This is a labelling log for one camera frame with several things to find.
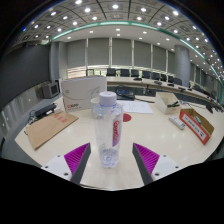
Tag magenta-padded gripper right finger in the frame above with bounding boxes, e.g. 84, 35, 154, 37
132, 142, 184, 186

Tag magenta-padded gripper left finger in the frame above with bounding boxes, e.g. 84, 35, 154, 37
40, 142, 92, 186

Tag clear plastic water bottle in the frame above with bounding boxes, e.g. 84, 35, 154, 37
91, 91, 125, 169

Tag flat brown cardboard sheet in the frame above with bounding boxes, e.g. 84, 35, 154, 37
25, 110, 80, 151

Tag white remote control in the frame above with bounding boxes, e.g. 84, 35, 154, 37
168, 114, 186, 131

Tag white printed paper sheet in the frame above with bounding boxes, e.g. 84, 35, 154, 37
117, 99, 155, 115

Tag brown cardboard box red side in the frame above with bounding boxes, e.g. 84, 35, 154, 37
179, 107, 215, 146

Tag black power adapter device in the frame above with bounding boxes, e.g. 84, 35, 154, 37
34, 102, 58, 119

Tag black clip tool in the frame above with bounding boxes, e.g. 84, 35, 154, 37
167, 100, 180, 108

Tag open beige cardboard box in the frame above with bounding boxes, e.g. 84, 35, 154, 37
154, 91, 183, 116

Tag white paper ream box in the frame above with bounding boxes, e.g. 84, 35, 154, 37
60, 75, 108, 113

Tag black desk telephone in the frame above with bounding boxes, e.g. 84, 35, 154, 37
114, 85, 136, 101

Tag grey boxy monitor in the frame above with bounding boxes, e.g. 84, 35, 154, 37
41, 81, 60, 99

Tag black conference microphone units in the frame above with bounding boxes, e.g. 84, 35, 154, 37
132, 77, 188, 93

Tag round ceiling lights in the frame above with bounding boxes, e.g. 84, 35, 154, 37
19, 0, 224, 78

